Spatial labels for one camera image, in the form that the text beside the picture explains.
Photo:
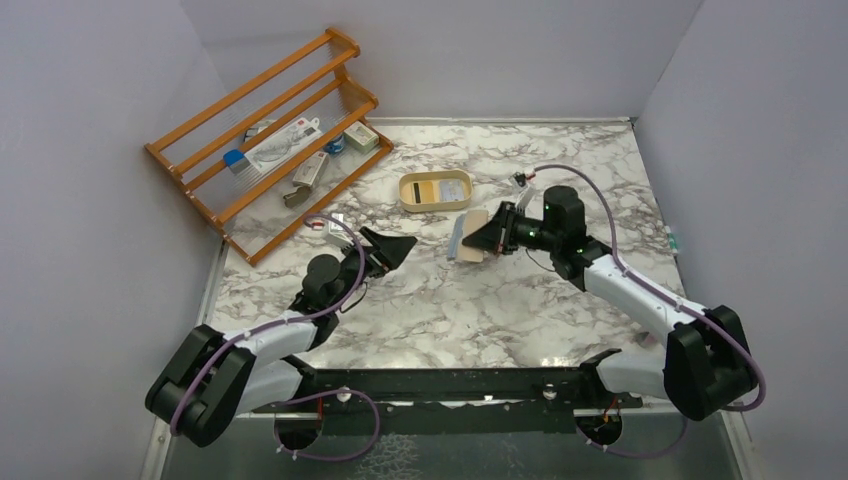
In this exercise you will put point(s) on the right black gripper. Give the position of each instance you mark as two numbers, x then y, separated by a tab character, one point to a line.
504	231

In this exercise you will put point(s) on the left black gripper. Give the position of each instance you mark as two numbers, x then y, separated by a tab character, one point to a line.
371	258

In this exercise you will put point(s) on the beige leather card holder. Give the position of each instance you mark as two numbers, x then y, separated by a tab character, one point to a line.
472	255

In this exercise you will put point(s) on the beige oval tray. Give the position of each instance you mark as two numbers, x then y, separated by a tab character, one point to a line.
405	190

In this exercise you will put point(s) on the orange wooden shelf rack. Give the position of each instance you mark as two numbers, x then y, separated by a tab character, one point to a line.
247	210

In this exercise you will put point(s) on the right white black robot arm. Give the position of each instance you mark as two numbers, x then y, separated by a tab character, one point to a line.
706	365

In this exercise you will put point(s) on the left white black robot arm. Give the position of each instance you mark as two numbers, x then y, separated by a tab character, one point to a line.
214	376

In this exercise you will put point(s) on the grey blue credit card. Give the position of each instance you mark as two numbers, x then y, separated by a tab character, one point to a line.
451	190

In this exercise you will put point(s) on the grey white stapler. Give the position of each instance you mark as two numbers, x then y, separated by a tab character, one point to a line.
305	178

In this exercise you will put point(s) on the blue white tape roll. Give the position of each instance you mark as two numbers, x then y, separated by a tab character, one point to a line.
335	145

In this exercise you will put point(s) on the small green white box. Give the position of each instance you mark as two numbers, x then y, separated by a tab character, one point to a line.
361	137

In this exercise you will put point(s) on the white flat package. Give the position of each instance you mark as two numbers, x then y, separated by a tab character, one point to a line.
283	144

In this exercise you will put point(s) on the blue capped item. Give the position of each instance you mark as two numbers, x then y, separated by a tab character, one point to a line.
236	161

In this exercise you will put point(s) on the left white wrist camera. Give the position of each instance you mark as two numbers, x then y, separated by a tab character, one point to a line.
334	233

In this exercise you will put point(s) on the green white wall item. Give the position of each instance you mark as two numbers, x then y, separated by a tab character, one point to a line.
672	240

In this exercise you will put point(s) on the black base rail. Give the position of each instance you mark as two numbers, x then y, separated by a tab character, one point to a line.
444	401

